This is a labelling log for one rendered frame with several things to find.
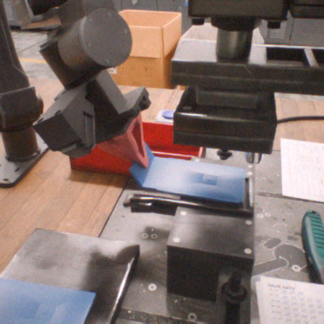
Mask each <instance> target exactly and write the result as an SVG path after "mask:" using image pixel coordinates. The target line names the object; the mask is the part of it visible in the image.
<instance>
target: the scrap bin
mask: <svg viewBox="0 0 324 324"><path fill-rule="evenodd" d="M142 128H143V137H144V141H145V142H146V144H147V145H148V147H149V148H150V150H151V152H152V153H153V155H154V156H155V157H159V158H175V159H180V160H186V161H191V158H192V157H195V158H205V154H206V148H200V147H193V146H186V145H173V144H172V136H173V124H168V123H160V122H153V121H142ZM69 162H70V166H71V170H77V171H88V172H99V173H105V174H116V175H122V176H132V177H133V175H132V174H131V173H130V172H129V169H130V167H131V165H132V164H130V163H128V162H127V161H125V160H123V159H121V158H118V157H116V156H115V155H112V154H110V153H107V152H105V151H104V150H101V149H99V148H98V146H97V145H96V147H95V149H93V150H91V154H90V155H87V156H84V157H81V158H78V159H75V158H72V157H70V156H69Z"/></svg>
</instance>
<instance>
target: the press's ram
mask: <svg viewBox="0 0 324 324"><path fill-rule="evenodd" d="M261 22H262V19H242V18H225V17H211V18H210V25H211V26H212V27H216V28H217V36H216V42H208V41H195V40H184V42H183V44H182V45H181V47H180V48H179V50H178V51H177V53H176V55H175V56H174V58H173V59H172V60H171V85H179V86H185V88H184V91H183V93H182V95H181V98H180V99H179V102H178V103H177V105H176V108H175V110H174V118H173V136H172V144H173V145H186V146H193V147H200V148H213V149H220V150H232V151H240V152H244V158H245V161H246V162H248V163H251V164H259V163H260V162H261V160H262V159H263V155H264V154H267V155H272V152H273V145H274V140H275V136H276V130H277V125H278V119H277V112H276V99H275V93H290V94H300V95H317V96H324V47H313V46H287V45H273V44H268V45H260V44H252V37H253V31H254V30H255V29H257V28H258V27H260V26H261Z"/></svg>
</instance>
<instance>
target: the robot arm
mask: <svg viewBox="0 0 324 324"><path fill-rule="evenodd" d="M10 2H11V3H12V4H13V5H14V9H15V12H16V15H17V19H18V21H19V24H20V27H21V30H23V29H28V28H30V29H33V28H38V27H46V26H52V25H60V26H58V27H56V28H54V29H53V30H51V31H49V32H47V33H46V36H47V39H46V41H45V42H44V43H42V44H41V45H39V48H40V49H39V50H38V53H40V54H41V56H42V57H43V58H44V60H45V61H46V63H47V64H48V65H49V66H50V68H51V70H52V71H53V72H54V74H55V75H56V76H57V78H58V79H59V81H60V82H61V84H62V85H63V86H64V89H63V90H62V91H61V92H60V93H59V94H58V95H57V96H56V97H55V98H54V100H55V102H54V103H53V104H52V105H51V106H50V107H49V108H48V109H47V110H46V112H45V113H44V114H43V109H44V102H43V99H42V96H41V95H40V93H39V92H36V89H35V86H34V85H31V84H30V81H29V77H28V76H27V75H26V73H25V71H24V69H23V66H22V64H21V61H20V60H19V58H18V55H17V52H16V49H15V46H14V41H13V38H12V33H11V30H10V26H9V22H8V19H7V14H6V10H5V7H4V0H0V133H1V138H2V141H3V144H4V149H5V151H4V156H2V157H1V158H0V187H2V188H3V187H8V188H10V187H14V186H15V185H16V184H17V183H18V182H20V181H21V180H22V179H23V178H24V177H25V176H26V175H27V173H28V172H29V171H30V170H31V169H32V168H33V167H34V166H35V165H36V164H37V163H38V162H39V160H40V159H42V157H43V156H44V155H45V154H47V152H48V151H49V150H51V151H53V152H56V151H59V152H61V153H62V154H64V155H67V156H70V157H72V158H75V159H78V158H81V157H84V156H87V155H90V154H91V150H93V149H95V147H96V145H97V146H98V148H99V149H101V150H104V151H105V152H107V153H110V154H112V155H115V156H116V157H118V158H121V159H123V160H125V161H127V162H128V163H130V164H132V163H133V161H134V160H135V161H136V162H137V163H139V164H140V165H141V166H142V167H143V168H144V169H146V168H147V167H148V164H149V160H148V154H147V151H146V148H145V143H144V137H143V128H142V112H141V111H144V110H147V109H149V108H150V105H151V101H150V99H149V95H150V94H149V92H148V91H147V89H146V87H145V86H142V87H140V88H138V89H135V90H133V91H131V92H128V93H126V94H124V95H123V94H122V92H121V91H120V89H119V87H118V86H117V84H116V83H115V81H114V79H113V78H112V76H111V75H110V73H109V72H108V70H107V69H110V68H114V67H118V66H120V65H122V64H123V63H124V62H125V61H126V60H127V59H128V58H129V55H130V54H131V51H132V34H131V31H130V29H129V25H128V24H127V22H126V21H125V19H124V18H123V17H122V16H121V15H120V14H119V13H118V12H117V11H116V7H115V3H114V0H10ZM41 114H43V115H42V116H41ZM33 122H35V123H33ZM132 133H133V135H134V137H135V138H134V137H133V135H132Z"/></svg>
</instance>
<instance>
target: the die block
mask: <svg viewBox="0 0 324 324"><path fill-rule="evenodd" d="M226 266H231V267H236V268H243V269H244V270H246V271H247V272H248V273H249V274H250V275H251V277H252V271H253V267H254V266H253V265H248V264H243V263H235V262H230V261H225V260H217V259H212V258H207V257H198V256H194V255H186V254H184V253H180V252H172V251H168V250H167V292H169V293H174V294H177V295H182V296H186V297H193V298H197V299H204V300H208V301H212V302H215V301H216V294H217V287H218V276H219V270H220V269H222V268H225V267H226Z"/></svg>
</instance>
